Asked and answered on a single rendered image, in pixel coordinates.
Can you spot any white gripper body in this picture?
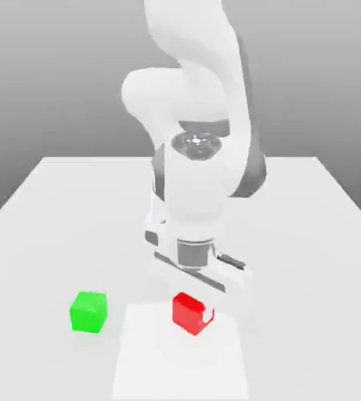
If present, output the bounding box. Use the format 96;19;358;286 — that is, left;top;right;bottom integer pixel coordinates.
150;249;253;311

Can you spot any small red cube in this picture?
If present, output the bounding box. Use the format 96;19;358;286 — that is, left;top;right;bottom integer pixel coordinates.
171;291;215;337

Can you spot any small green cube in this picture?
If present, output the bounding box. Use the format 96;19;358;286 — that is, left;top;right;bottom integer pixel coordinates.
69;291;108;334

